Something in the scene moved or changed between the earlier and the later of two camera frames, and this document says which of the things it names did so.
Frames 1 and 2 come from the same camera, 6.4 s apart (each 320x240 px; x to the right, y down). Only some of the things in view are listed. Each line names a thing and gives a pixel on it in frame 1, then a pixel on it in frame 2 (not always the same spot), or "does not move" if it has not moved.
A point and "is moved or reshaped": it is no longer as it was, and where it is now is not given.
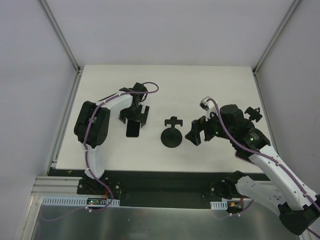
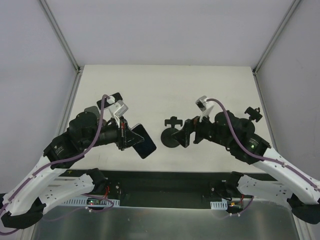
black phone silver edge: [133, 128] is moved or reshaped
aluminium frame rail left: [53, 164] does not move
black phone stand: [255, 113] does not move
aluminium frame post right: [259, 63] does not move
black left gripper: [134, 117] -> [122, 133]
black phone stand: [172, 137] does not move
